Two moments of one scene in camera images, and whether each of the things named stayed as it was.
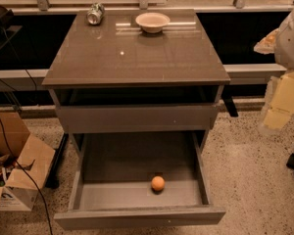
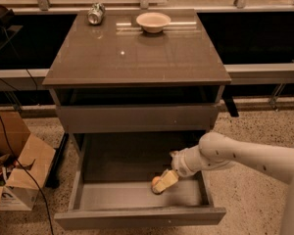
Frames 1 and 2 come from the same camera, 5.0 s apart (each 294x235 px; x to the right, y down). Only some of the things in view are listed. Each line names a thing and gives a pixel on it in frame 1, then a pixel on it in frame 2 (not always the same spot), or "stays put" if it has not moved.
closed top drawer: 137,118 stays put
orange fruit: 158,183 stays put
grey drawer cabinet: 135,70 stays put
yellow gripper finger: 288,95 -> 184,163
